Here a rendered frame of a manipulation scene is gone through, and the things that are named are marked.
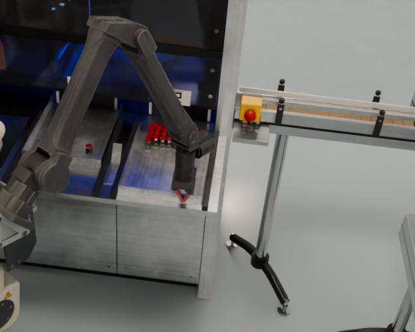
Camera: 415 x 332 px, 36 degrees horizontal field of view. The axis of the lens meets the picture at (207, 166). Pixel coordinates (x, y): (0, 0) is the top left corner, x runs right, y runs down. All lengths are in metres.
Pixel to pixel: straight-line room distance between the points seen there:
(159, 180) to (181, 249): 0.66
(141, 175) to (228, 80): 0.43
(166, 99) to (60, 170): 0.36
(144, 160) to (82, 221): 0.61
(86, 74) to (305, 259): 1.88
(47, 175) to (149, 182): 0.62
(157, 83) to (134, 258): 1.24
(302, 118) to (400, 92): 2.26
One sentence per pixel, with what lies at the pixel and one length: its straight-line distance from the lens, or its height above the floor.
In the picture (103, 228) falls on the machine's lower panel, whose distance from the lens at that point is 2.67.
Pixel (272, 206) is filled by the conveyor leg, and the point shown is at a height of 0.45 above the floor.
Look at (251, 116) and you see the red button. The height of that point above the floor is 1.00.
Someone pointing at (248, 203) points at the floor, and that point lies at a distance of 3.36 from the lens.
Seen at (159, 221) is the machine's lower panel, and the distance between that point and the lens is 2.59.
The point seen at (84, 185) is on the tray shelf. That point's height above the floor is 0.88.
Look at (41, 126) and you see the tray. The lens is 2.32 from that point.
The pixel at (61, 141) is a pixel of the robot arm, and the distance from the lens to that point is 1.52.
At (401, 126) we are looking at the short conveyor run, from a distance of 2.44.
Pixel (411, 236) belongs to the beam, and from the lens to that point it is 2.58.
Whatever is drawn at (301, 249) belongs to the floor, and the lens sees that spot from 3.17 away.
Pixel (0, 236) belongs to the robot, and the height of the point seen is 1.15.
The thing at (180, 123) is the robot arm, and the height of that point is 1.21.
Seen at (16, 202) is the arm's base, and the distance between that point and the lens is 1.51.
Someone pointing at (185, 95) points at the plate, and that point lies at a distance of 2.21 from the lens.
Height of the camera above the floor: 2.21
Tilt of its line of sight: 38 degrees down
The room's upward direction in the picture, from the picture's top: 6 degrees clockwise
